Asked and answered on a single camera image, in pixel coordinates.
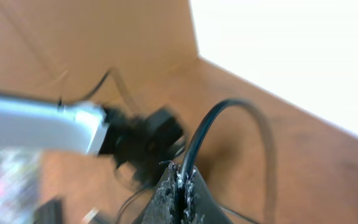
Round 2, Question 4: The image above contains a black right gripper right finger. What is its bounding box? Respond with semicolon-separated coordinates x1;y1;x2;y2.
183;167;232;224

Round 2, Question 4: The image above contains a black USB cable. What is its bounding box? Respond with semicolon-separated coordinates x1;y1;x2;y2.
178;98;278;224

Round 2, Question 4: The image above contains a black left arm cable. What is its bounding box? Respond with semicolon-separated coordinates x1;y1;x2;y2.
56;68;114;108

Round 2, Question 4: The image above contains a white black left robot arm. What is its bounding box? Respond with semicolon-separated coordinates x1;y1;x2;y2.
0;93;187;187

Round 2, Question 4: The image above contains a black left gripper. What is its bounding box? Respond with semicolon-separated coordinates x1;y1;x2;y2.
99;107;185;187

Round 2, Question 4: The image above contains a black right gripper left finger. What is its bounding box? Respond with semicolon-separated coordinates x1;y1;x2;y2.
142;162;178;224

